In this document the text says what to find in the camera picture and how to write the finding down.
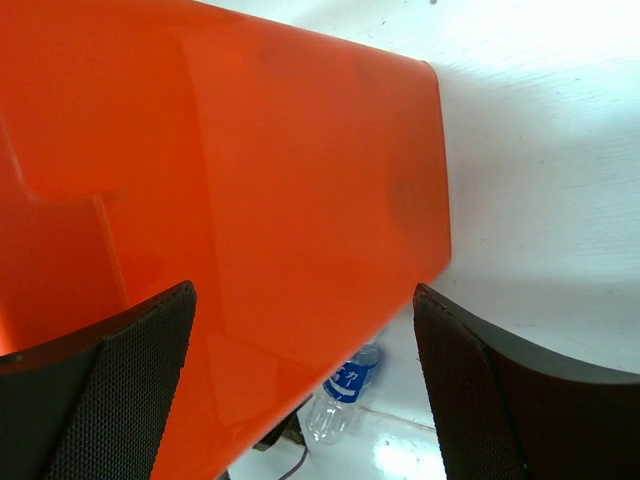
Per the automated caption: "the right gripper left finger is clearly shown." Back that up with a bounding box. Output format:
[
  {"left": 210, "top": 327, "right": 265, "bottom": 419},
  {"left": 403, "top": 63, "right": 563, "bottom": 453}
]
[{"left": 1, "top": 281, "right": 197, "bottom": 479}]

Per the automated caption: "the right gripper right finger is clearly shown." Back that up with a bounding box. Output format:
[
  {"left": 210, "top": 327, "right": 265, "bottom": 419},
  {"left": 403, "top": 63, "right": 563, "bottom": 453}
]
[{"left": 413, "top": 284, "right": 639, "bottom": 479}]

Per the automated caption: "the orange plastic bin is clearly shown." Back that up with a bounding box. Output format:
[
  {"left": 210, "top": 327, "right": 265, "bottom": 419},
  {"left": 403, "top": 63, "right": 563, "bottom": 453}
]
[{"left": 1, "top": 1, "right": 451, "bottom": 479}]

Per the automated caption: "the dark blue label bottle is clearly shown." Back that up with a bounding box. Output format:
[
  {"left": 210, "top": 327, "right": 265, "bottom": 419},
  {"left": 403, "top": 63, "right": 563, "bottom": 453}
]
[{"left": 306, "top": 339, "right": 383, "bottom": 444}]

